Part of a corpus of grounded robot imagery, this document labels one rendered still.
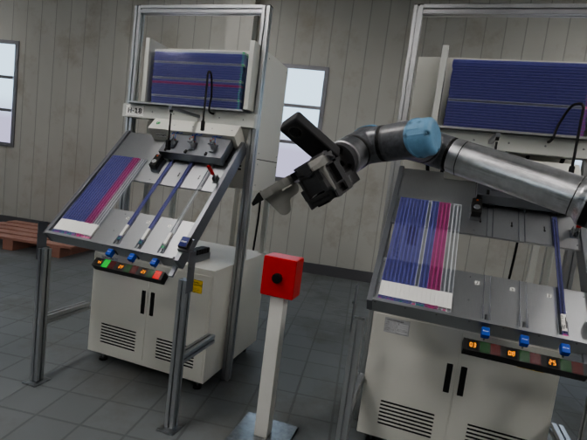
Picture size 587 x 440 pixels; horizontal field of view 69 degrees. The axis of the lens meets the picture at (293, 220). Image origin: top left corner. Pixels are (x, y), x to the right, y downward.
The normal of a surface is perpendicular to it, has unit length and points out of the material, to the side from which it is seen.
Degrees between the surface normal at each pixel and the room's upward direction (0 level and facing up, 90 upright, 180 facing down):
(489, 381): 90
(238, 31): 90
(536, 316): 43
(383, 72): 90
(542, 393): 90
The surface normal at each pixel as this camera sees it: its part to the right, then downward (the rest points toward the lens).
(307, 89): -0.17, 0.08
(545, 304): -0.13, -0.68
